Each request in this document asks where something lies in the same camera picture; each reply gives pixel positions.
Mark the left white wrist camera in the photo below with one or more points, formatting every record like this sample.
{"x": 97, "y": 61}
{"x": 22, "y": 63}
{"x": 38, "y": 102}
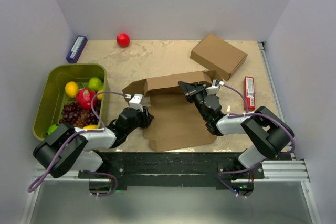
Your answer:
{"x": 134, "y": 101}

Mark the red apple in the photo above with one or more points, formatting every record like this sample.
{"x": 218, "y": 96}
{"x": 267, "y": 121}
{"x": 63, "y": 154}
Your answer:
{"x": 123, "y": 40}

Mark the green watermelon ball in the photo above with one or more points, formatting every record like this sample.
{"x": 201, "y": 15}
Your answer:
{"x": 52, "y": 128}

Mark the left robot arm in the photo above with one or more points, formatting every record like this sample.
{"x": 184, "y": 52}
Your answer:
{"x": 68, "y": 146}

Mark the aluminium frame rail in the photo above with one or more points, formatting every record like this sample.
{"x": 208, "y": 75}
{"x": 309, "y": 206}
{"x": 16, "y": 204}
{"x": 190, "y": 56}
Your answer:
{"x": 293, "y": 170}

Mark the closed brown cardboard box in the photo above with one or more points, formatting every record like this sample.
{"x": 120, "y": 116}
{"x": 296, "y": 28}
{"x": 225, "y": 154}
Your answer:
{"x": 213, "y": 53}

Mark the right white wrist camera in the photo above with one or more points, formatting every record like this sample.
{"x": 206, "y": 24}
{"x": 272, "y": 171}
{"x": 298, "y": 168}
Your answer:
{"x": 215, "y": 87}

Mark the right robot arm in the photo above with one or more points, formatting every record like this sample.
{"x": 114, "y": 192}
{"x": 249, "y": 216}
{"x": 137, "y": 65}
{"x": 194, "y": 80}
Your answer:
{"x": 268, "y": 133}

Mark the red rectangular box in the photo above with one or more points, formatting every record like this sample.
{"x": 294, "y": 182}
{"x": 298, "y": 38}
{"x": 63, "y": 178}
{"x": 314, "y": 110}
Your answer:
{"x": 249, "y": 95}

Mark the green plastic bin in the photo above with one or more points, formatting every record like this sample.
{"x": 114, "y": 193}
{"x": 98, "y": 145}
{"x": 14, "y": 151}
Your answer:
{"x": 54, "y": 97}

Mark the brown cardboard box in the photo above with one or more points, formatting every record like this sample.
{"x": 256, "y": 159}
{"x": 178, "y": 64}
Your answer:
{"x": 213, "y": 53}
{"x": 177, "y": 124}

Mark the red dragon fruit toy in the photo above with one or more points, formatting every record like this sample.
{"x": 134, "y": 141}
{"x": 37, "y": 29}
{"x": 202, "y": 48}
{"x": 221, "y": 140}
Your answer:
{"x": 84, "y": 98}

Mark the small yellow fruit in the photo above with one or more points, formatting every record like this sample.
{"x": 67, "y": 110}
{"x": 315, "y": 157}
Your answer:
{"x": 100, "y": 94}

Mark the green lime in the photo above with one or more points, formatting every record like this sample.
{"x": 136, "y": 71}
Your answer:
{"x": 95, "y": 84}

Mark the purple rectangular box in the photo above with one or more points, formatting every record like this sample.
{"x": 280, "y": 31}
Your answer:
{"x": 76, "y": 50}

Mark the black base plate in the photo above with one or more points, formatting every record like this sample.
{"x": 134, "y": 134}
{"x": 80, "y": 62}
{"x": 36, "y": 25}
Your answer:
{"x": 184, "y": 169}

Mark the purple grape bunch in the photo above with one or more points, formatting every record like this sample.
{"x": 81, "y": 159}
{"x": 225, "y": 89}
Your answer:
{"x": 73, "y": 114}

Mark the yellow lemon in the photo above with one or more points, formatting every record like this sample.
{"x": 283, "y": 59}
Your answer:
{"x": 71, "y": 89}

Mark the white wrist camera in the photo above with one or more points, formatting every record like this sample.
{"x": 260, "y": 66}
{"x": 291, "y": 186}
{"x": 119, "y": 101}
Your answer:
{"x": 134, "y": 101}
{"x": 215, "y": 87}

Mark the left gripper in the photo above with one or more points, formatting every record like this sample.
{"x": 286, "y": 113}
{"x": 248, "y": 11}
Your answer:
{"x": 146, "y": 118}

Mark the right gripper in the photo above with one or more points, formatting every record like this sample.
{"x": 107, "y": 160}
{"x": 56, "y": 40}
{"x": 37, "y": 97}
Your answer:
{"x": 190, "y": 91}

